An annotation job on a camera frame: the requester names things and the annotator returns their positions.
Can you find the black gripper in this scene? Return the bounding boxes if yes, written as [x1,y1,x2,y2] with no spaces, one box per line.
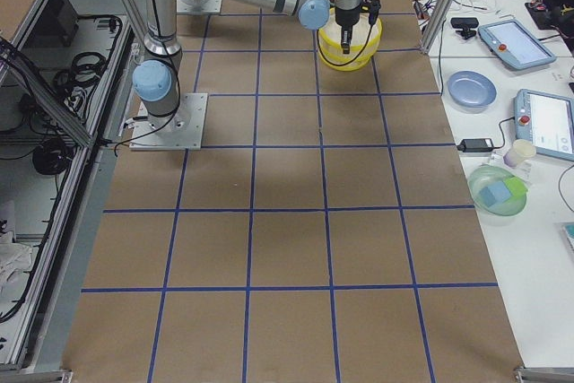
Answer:
[335,0,381,52]

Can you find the yellow rimmed steamer basket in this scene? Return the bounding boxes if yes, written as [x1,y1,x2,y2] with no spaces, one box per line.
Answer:
[318,50,374,72]
[318,8,383,57]

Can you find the black webcam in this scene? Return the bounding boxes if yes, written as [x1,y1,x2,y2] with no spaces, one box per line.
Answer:
[450,17,479,40]

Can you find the blue plate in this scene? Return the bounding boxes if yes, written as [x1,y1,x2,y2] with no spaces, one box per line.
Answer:
[447,71,497,114]

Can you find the far teach pendant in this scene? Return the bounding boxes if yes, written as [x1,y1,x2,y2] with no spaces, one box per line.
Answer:
[477,20,556,70]

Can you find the teach pendant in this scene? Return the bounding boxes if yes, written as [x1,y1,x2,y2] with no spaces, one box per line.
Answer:
[477,20,556,70]
[514,89,573,161]

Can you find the black power adapter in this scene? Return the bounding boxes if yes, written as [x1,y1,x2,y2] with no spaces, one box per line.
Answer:
[457,138,495,153]

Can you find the white paper cup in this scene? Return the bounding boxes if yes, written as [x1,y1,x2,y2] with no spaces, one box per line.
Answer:
[503,139,536,168]

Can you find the translucent green bowl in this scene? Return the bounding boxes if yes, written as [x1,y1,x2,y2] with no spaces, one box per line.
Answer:
[467,165,528,216]

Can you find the near teach pendant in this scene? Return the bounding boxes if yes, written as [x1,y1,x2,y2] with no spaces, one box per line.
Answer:
[514,89,573,161]

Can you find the blue sponge block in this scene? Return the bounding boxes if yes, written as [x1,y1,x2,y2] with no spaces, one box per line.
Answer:
[478,181,512,207]

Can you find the green sponge block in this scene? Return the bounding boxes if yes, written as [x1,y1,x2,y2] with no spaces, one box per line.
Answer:
[503,176,528,198]

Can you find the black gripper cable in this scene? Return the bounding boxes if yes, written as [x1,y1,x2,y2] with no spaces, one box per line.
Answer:
[320,0,382,67]

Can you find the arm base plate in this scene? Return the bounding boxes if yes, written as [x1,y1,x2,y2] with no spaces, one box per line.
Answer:
[177,0,222,15]
[129,93,208,151]

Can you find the aluminium frame rail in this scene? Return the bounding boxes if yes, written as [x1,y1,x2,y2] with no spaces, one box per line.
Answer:
[1,37,94,147]

